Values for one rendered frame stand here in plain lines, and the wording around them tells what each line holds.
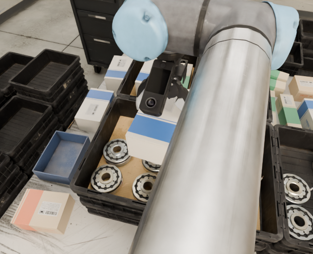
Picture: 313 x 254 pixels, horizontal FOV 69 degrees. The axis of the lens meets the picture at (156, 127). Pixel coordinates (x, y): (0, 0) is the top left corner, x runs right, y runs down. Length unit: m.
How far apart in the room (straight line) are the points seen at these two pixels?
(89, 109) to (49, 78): 0.79
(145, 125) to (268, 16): 0.35
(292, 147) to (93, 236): 0.80
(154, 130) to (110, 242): 0.48
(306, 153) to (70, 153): 0.95
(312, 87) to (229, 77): 1.22
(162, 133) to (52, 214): 0.52
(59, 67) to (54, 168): 1.03
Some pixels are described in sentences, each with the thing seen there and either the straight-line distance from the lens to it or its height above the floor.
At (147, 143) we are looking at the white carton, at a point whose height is 1.13.
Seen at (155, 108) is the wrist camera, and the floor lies 1.23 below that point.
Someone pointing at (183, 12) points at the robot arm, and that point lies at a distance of 0.31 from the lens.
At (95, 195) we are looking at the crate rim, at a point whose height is 0.93.
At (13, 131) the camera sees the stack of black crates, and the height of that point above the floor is 0.38.
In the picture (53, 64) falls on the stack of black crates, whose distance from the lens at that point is 1.97.
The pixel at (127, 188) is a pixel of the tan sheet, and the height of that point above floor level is 0.83.
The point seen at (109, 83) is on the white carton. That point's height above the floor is 0.76.
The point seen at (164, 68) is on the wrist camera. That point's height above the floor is 1.27.
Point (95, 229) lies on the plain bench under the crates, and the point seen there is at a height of 0.70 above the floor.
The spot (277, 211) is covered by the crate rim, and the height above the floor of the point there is 0.92.
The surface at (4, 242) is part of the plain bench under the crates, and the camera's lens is 1.03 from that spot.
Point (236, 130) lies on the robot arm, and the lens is 0.17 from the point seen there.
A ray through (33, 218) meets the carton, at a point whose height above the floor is 0.77.
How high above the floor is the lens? 1.56
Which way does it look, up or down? 52 degrees down
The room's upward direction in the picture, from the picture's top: straight up
